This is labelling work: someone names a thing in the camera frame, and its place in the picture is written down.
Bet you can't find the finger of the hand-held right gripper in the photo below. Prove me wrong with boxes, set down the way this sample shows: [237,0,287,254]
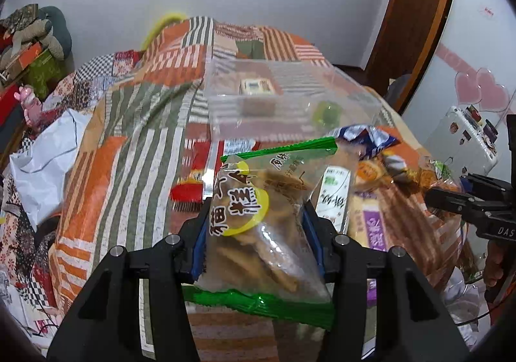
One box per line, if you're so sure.
[425,188,485,222]
[460,173,513,196]

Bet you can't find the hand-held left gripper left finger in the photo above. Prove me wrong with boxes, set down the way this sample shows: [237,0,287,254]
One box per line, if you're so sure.
[46,207,214,362]

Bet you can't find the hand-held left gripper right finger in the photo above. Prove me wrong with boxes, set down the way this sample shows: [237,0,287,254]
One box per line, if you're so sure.
[300,201,472,362]

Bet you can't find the orange cracker snack packet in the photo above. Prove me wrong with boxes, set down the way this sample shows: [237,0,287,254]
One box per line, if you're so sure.
[403,156,464,201]

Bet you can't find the green-edged fried stick snack bag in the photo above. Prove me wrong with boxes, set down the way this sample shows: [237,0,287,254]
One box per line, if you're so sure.
[181,137,359,330]

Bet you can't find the red snack packet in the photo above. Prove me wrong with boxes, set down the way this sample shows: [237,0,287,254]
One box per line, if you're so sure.
[169,152,225,212]

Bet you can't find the purple snack packet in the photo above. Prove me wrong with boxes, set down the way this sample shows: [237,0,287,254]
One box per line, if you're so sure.
[349,193,394,250]

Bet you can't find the orange-print bun packet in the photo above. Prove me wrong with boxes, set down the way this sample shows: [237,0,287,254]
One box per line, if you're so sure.
[355,158,390,192]

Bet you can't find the blue white snack packet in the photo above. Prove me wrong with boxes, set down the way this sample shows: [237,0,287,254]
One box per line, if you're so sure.
[334,124,402,160]

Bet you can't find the clear plastic storage bin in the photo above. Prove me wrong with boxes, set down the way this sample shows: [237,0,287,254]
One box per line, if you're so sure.
[202,58,393,145]

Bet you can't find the person's right hand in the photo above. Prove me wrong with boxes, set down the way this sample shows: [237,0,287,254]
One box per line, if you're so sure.
[481,241,509,289]

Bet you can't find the white green-label snack packet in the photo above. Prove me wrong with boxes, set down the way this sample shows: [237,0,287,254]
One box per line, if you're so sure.
[314,164,358,234]

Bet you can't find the crumpled clear plastic bag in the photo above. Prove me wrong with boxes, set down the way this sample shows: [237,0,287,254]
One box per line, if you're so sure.
[439,265,486,347]

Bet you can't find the green wrapped snack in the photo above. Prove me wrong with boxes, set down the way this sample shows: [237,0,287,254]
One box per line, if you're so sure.
[312,102,342,127]

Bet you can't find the grey upholstered chair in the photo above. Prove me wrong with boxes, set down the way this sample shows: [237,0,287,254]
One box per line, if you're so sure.
[383,74,414,113]

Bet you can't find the small yellow-white box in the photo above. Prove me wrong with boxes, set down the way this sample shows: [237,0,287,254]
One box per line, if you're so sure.
[239,78,277,97]

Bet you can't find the white plastic bag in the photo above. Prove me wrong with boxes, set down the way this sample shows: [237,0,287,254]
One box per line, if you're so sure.
[9,108,96,232]

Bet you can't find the brown wooden door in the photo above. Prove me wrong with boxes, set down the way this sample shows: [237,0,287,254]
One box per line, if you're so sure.
[363,0,461,113]

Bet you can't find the checkered patchwork quilt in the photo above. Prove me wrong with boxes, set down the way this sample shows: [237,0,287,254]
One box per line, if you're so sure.
[0,50,142,347]

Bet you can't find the pink toy figure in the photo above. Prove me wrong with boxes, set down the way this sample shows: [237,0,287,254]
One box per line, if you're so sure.
[14,85,43,131]

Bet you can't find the yellow curved tube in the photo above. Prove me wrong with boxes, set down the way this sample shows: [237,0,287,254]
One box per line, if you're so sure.
[139,11,188,51]

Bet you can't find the orange and green boxes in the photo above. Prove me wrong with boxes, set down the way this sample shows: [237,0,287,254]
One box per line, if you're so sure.
[0,42,67,101]

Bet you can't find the pink heart wall decal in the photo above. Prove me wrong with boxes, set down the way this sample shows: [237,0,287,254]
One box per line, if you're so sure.
[437,44,511,113]

